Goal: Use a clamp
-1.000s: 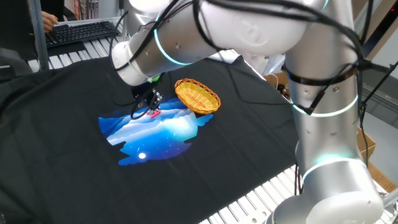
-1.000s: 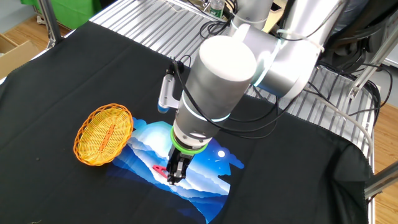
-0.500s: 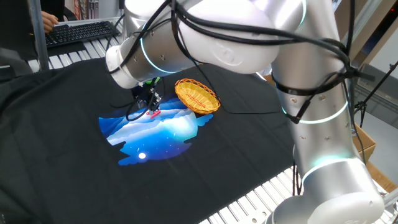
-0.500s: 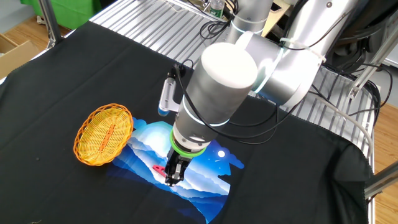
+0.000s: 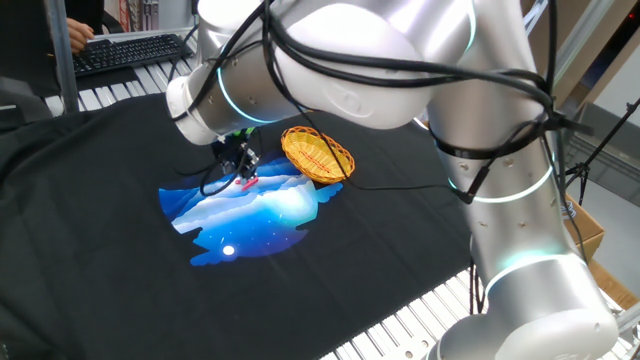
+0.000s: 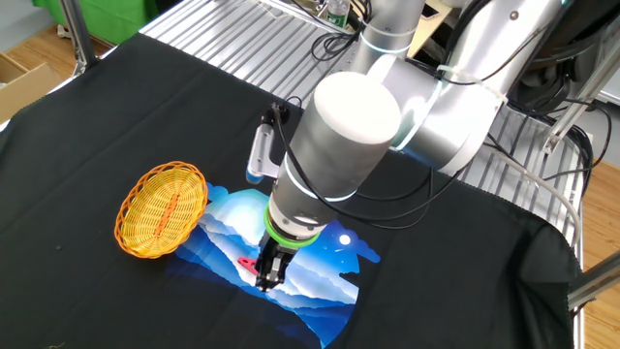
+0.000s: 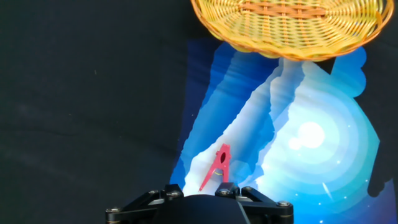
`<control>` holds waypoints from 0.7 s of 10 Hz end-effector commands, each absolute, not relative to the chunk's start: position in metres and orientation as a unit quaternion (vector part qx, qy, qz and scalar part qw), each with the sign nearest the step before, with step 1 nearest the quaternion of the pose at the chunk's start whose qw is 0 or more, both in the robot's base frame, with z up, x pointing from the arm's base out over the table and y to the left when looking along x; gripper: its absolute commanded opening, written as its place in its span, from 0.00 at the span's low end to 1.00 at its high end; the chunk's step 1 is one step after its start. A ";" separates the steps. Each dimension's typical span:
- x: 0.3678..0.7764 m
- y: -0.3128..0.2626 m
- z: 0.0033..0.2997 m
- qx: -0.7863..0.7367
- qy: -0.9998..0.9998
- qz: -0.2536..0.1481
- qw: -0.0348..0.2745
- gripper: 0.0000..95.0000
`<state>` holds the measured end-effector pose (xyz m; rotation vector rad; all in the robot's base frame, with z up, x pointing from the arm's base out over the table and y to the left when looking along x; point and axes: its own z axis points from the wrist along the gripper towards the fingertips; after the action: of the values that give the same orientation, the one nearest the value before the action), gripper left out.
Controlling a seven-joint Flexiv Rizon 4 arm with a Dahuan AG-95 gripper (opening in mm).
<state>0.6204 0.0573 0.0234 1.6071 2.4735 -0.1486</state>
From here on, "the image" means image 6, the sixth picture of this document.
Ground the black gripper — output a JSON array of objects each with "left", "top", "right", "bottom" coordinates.
[{"left": 255, "top": 236, "right": 297, "bottom": 294}]

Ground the red plastic clamp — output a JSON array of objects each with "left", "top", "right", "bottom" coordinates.
[{"left": 236, "top": 256, "right": 258, "bottom": 276}]

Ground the orange yellow woven basket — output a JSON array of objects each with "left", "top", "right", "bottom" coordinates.
[{"left": 113, "top": 160, "right": 209, "bottom": 260}]

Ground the clear plastic bottle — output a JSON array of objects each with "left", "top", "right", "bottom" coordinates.
[{"left": 326, "top": 0, "right": 351, "bottom": 29}]

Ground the tan wooden board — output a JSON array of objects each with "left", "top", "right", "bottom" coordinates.
[{"left": 406, "top": 0, "right": 456, "bottom": 59}]

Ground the brown cardboard box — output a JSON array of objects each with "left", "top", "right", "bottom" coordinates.
[{"left": 0, "top": 51, "right": 64, "bottom": 125}]

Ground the black office chair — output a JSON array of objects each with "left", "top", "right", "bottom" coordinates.
[{"left": 503, "top": 0, "right": 620, "bottom": 115}]

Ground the green flange ring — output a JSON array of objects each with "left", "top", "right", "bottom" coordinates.
[{"left": 263, "top": 203, "right": 322, "bottom": 251}]

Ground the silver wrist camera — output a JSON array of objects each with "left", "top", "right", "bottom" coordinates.
[{"left": 245, "top": 120, "right": 282, "bottom": 186}]

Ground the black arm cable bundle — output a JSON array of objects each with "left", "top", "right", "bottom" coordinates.
[{"left": 265, "top": 96, "right": 466, "bottom": 232}]

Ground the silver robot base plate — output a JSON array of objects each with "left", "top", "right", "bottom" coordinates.
[{"left": 309, "top": 52, "right": 369, "bottom": 106}]

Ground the black coiled cable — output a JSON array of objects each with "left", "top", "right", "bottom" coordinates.
[{"left": 309, "top": 27, "right": 363, "bottom": 63}]

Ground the grey hose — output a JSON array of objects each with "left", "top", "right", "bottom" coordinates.
[{"left": 483, "top": 140, "right": 582, "bottom": 248}]

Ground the aluminium frame post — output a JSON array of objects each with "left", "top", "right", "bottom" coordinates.
[
  {"left": 566, "top": 250, "right": 620, "bottom": 311},
  {"left": 60, "top": 0, "right": 101, "bottom": 77},
  {"left": 541, "top": 41, "right": 620, "bottom": 155}
]

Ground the thin black table cable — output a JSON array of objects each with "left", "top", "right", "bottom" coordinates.
[{"left": 483, "top": 96, "right": 612, "bottom": 185}]

